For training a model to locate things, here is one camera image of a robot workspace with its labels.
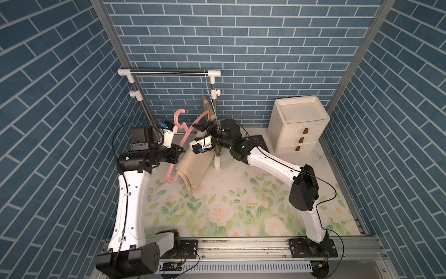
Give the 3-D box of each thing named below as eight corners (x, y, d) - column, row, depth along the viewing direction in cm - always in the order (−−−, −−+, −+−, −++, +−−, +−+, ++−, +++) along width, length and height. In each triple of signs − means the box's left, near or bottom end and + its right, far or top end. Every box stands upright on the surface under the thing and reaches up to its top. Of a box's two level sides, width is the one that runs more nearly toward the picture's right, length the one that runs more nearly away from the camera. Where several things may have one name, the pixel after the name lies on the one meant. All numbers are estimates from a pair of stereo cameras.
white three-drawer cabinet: (271, 155, 109) (281, 124, 88) (266, 126, 125) (273, 95, 105) (315, 155, 109) (334, 125, 89) (304, 126, 125) (318, 96, 105)
